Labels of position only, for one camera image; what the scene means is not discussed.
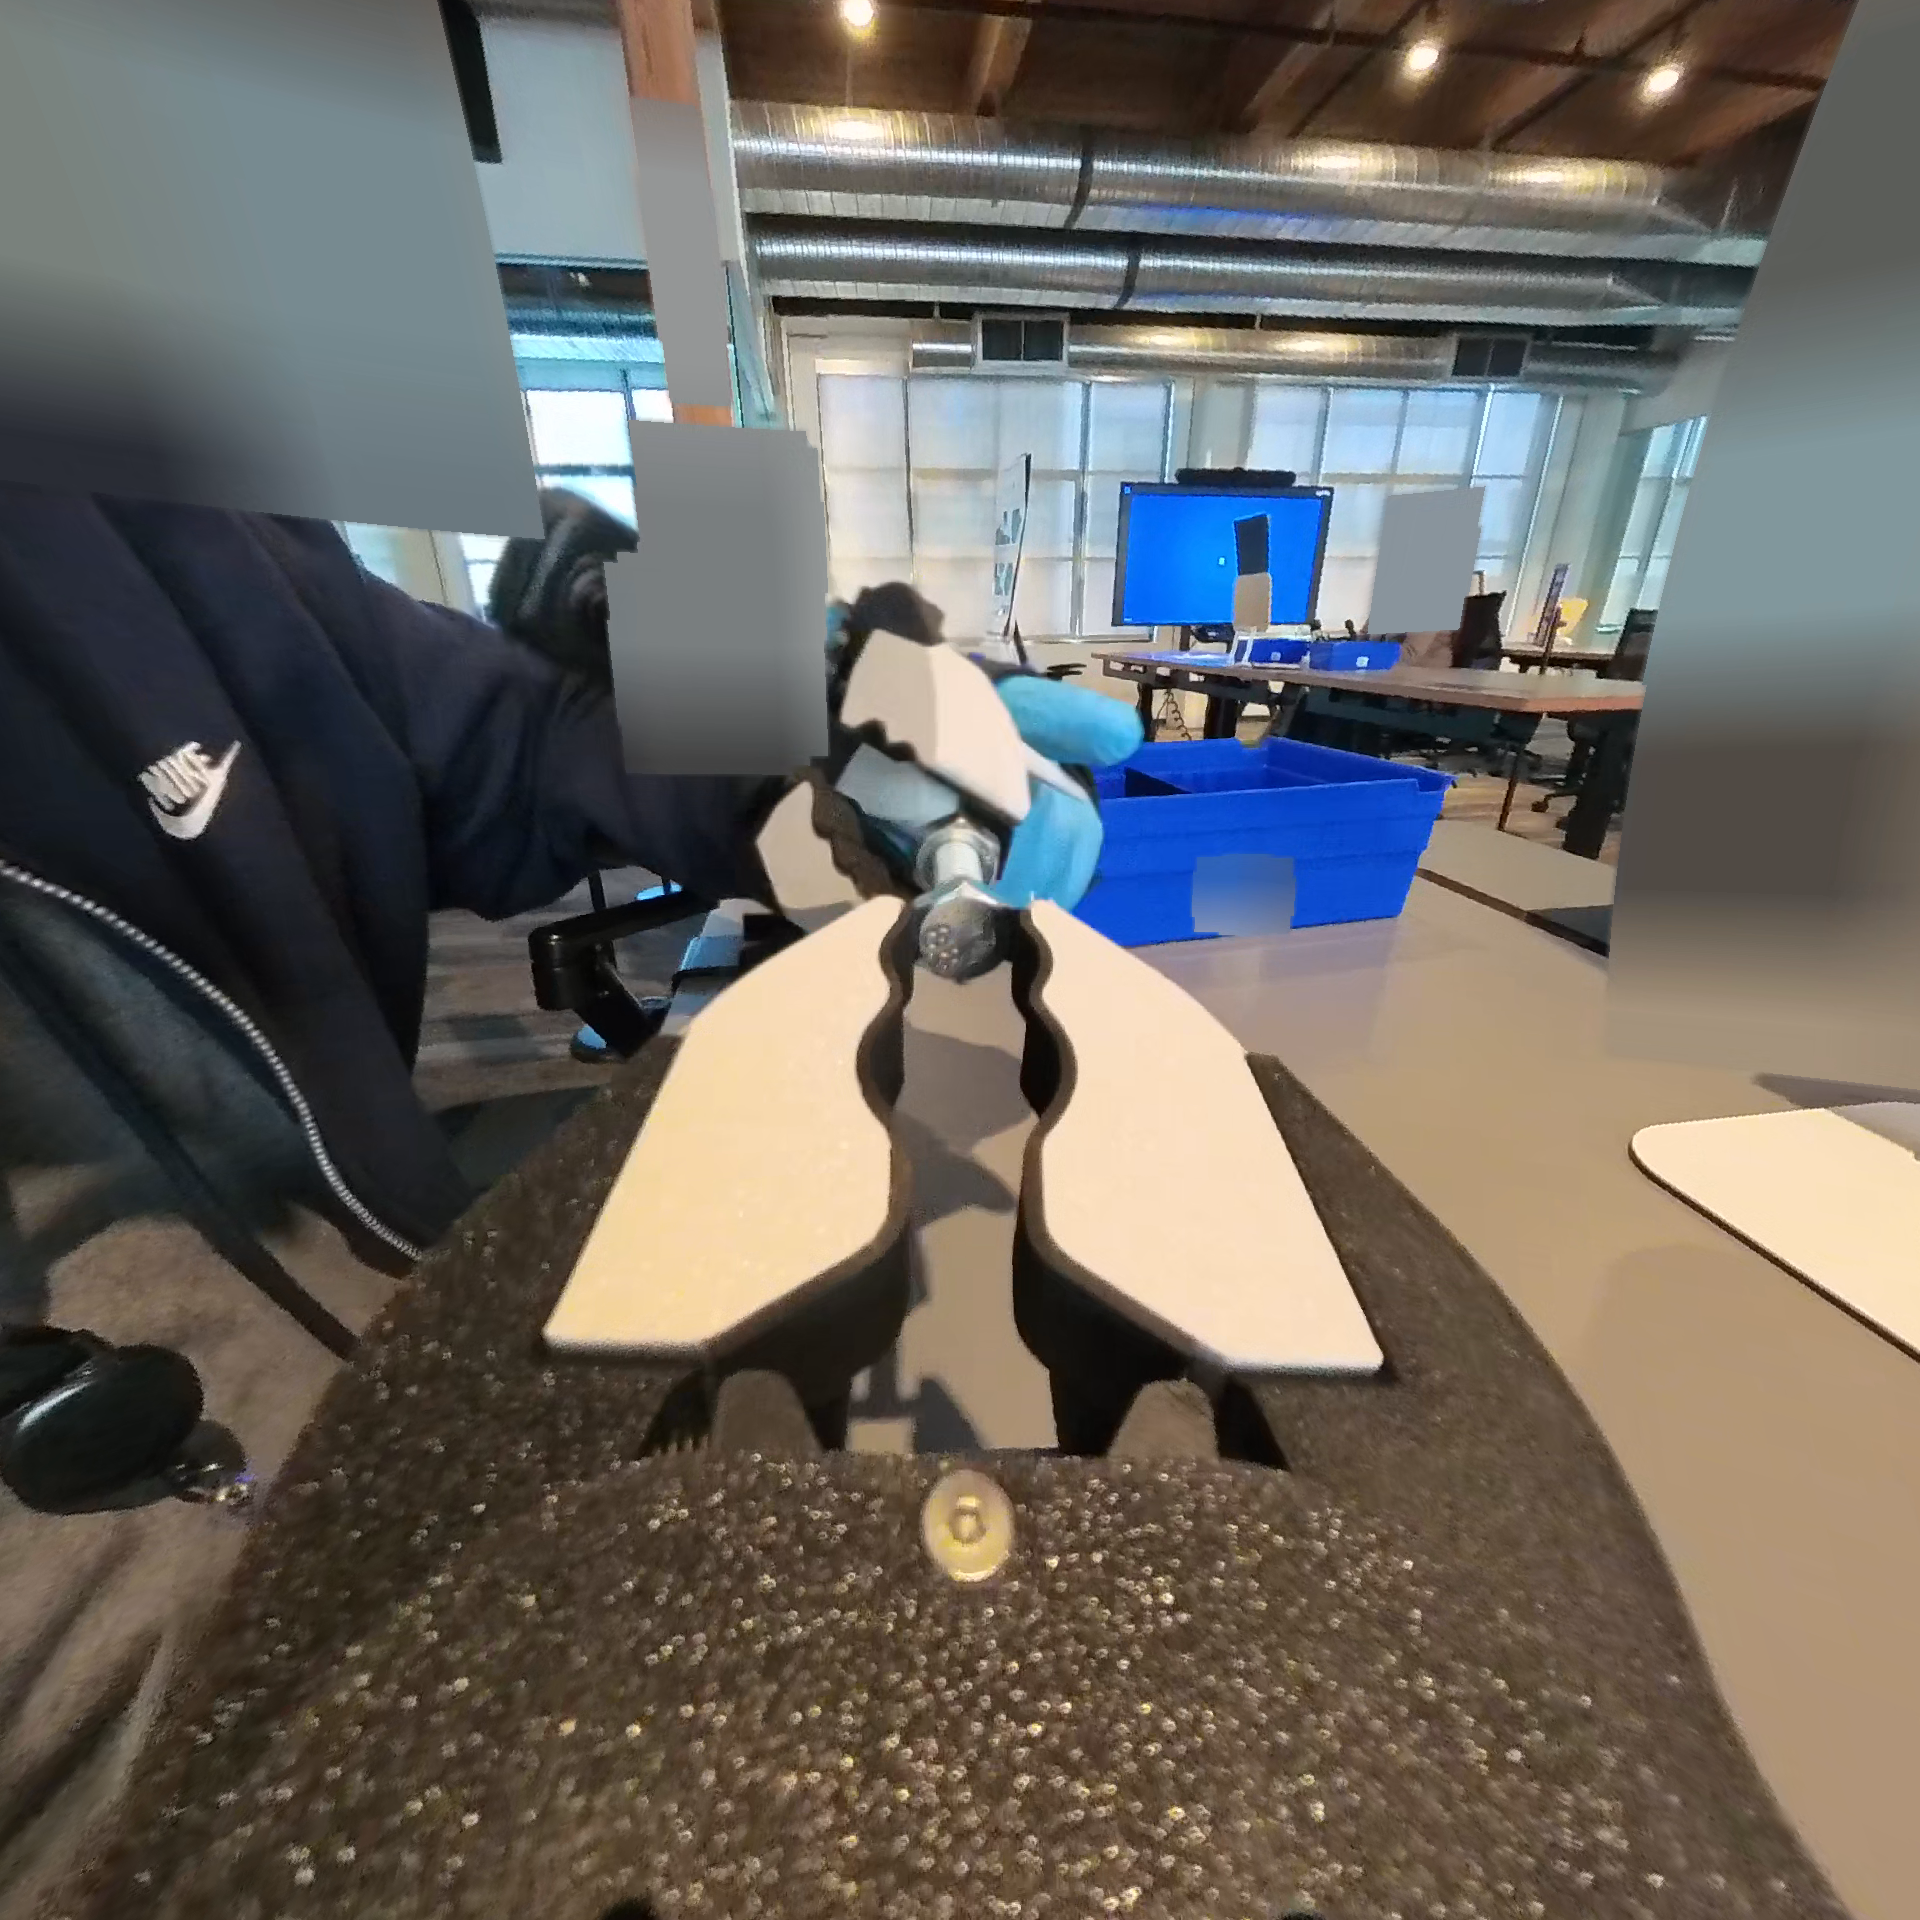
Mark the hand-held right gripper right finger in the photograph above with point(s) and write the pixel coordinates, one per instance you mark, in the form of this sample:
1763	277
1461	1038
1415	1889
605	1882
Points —
1186	1186

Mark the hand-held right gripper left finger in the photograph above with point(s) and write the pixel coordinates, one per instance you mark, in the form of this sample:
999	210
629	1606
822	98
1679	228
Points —
751	1171

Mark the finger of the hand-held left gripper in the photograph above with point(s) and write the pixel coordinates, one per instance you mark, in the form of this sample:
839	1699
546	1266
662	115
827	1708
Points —
797	855
939	705

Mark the silver bolt with nut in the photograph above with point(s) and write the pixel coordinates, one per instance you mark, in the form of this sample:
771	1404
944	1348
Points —
962	855

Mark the steel hex bolt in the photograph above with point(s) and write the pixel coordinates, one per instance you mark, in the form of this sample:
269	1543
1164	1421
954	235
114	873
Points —
954	943

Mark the person's left forearm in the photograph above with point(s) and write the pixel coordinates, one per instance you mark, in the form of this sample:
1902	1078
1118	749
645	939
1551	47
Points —
525	780

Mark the person's left hand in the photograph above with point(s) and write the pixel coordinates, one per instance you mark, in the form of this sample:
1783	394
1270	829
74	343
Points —
1066	722

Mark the white sign board stand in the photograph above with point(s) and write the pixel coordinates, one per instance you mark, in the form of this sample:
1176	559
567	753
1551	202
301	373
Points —
1016	557

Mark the black chair armrest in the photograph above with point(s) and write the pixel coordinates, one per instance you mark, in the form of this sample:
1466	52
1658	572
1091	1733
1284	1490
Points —
586	961

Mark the blue screen monitor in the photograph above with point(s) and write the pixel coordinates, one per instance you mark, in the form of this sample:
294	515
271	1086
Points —
1186	557

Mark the small blue bin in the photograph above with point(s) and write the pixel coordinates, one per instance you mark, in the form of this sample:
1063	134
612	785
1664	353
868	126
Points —
1358	657
1279	653

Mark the large blue plastic bin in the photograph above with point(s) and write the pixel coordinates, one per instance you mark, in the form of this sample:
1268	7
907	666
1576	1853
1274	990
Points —
1349	841

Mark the navy zip jacket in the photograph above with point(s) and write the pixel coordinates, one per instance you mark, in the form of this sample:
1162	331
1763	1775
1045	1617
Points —
149	676

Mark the black table strip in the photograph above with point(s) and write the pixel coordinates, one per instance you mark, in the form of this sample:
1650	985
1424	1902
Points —
1516	909

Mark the long wooden desk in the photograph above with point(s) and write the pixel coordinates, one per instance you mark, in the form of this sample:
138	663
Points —
1424	687

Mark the white stand base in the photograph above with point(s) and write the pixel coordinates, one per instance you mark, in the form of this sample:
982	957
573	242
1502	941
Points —
1771	1215

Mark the ceiling spot light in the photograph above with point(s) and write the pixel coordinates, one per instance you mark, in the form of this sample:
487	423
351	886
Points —
1420	59
1660	78
858	12

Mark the black badge reel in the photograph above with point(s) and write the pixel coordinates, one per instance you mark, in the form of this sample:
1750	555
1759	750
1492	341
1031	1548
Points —
91	1426

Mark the silver air duct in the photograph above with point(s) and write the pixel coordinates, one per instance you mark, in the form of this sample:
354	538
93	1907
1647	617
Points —
1202	271
1202	166

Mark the wooden post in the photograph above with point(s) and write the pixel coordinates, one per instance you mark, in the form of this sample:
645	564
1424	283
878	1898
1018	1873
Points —
662	45

